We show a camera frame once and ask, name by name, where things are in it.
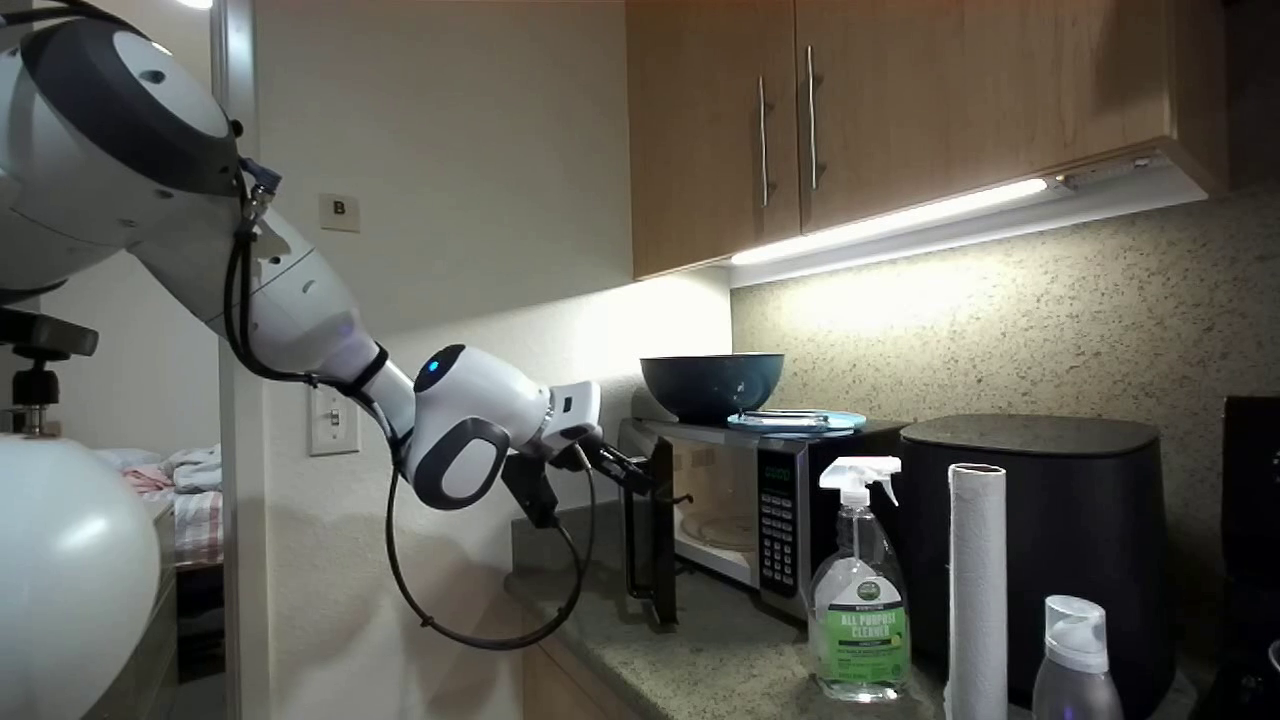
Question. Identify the microwave door with steel handle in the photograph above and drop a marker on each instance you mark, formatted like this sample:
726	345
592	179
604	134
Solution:
650	536

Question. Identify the clear spray bottle green label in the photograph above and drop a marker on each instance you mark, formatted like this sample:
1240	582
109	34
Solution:
858	622

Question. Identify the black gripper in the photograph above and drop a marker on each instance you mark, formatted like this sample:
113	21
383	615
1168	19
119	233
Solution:
526	476

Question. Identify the dark blue bowl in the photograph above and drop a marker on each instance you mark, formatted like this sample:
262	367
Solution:
709	390

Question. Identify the lower wooden cabinet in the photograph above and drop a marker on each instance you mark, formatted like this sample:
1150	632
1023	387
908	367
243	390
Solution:
557	685

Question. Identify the white paper towel roll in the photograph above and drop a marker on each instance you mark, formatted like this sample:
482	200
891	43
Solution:
979	592

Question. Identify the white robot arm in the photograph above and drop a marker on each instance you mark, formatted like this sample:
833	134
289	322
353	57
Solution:
113	145

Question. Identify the white wall outlet plate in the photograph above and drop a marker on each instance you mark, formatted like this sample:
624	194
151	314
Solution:
339	213

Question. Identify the light blue plate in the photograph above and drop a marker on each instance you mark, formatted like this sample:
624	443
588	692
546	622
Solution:
815	422

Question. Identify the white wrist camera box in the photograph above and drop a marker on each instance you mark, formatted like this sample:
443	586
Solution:
572	411

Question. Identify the black camera tripod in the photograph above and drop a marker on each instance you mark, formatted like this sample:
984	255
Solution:
36	383

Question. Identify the small clear pump bottle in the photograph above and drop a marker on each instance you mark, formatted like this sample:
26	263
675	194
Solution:
1073	673

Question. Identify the black air fryer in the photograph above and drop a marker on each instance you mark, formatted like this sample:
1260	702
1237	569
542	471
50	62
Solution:
1084	517

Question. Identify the wooden upper cabinets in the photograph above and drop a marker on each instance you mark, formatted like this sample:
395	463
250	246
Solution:
775	116

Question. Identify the bed with patterned bedding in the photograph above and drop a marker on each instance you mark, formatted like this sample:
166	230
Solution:
188	486

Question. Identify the white wall light switch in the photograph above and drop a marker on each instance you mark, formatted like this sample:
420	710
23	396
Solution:
331	427

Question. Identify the black stainless microwave oven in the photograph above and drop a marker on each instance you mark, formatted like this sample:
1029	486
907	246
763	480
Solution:
748	505

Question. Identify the under-cabinet light strip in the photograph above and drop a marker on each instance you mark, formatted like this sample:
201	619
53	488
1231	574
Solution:
973	216

